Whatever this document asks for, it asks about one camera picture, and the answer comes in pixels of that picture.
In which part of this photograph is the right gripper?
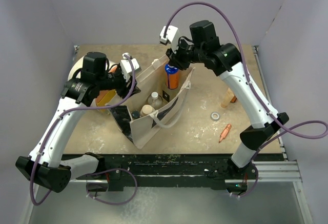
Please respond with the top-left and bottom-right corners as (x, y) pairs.
(167, 36), (206, 70)

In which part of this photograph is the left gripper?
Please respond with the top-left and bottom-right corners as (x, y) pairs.
(96, 66), (140, 99)

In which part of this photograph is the orange bottle blue pump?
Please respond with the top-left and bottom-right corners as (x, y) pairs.
(165, 64), (179, 90)

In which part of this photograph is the canvas tote bag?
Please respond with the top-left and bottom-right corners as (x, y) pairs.
(108, 56), (194, 149)

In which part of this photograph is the white bottle beige cap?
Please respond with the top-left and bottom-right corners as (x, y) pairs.
(140, 105), (155, 117)

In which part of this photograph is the small clear bottle white cap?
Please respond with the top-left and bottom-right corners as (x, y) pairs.
(147, 92), (163, 110)

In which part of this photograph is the small square bottle dark cap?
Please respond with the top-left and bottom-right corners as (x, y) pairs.
(131, 110), (141, 120)

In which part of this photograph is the clear square bottle dark cap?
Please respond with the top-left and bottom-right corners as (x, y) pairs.
(162, 83), (178, 103)

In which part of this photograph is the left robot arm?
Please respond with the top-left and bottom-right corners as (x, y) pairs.
(15, 52), (140, 193)

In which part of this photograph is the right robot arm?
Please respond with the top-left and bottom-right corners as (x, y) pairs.
(159, 20), (289, 178)

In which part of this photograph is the white round container orange lid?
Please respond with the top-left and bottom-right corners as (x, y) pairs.
(67, 56), (116, 107)

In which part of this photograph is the beige tube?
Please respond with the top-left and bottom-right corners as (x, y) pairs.
(221, 88), (234, 108)

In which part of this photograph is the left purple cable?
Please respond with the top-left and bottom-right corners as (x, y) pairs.
(29, 54), (139, 206)

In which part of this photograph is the purple cable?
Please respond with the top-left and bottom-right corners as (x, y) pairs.
(29, 54), (139, 206)
(163, 2), (328, 199)

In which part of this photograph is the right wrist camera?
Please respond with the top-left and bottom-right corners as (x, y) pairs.
(159, 25), (181, 54)

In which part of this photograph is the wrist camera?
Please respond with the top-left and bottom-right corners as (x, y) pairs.
(119, 52), (141, 82)
(159, 25), (181, 54)

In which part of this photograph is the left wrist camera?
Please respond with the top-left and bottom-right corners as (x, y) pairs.
(119, 52), (141, 82)

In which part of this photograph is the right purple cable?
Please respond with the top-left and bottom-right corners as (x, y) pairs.
(163, 2), (328, 199)

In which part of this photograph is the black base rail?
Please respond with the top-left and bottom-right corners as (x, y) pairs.
(71, 152), (258, 193)

